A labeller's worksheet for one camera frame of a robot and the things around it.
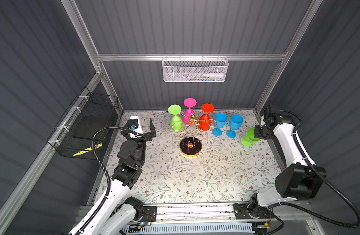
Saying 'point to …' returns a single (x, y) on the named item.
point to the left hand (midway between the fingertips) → (139, 121)
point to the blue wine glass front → (236, 123)
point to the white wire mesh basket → (194, 69)
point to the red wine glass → (204, 123)
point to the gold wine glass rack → (191, 146)
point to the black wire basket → (73, 137)
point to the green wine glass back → (176, 121)
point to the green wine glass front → (248, 139)
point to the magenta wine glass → (190, 103)
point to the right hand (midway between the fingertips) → (263, 136)
